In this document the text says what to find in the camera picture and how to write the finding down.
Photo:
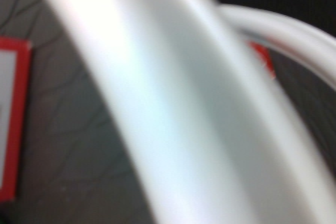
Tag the white two-tier lazy Susan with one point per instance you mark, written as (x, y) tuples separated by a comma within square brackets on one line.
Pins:
[(221, 150)]

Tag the red butter box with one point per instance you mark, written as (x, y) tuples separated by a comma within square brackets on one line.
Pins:
[(15, 54)]

